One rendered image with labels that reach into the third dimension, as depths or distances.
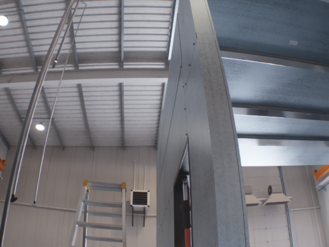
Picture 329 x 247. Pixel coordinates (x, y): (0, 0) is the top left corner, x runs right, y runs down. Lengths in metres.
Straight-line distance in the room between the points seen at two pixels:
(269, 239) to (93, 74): 9.48
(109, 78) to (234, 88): 6.57
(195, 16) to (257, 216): 11.87
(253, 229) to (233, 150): 11.77
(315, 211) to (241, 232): 13.69
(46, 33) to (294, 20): 7.52
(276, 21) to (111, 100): 9.03
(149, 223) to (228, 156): 11.03
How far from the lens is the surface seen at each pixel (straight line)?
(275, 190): 12.85
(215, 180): 0.95
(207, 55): 1.30
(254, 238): 12.66
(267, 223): 13.07
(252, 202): 12.21
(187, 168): 1.71
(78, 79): 9.10
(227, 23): 2.23
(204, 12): 1.58
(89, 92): 10.51
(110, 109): 11.20
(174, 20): 8.18
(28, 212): 12.80
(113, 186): 2.47
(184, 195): 1.75
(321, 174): 13.83
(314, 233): 14.25
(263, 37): 2.38
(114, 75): 9.19
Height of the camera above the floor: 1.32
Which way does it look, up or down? 34 degrees up
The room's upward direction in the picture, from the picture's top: straight up
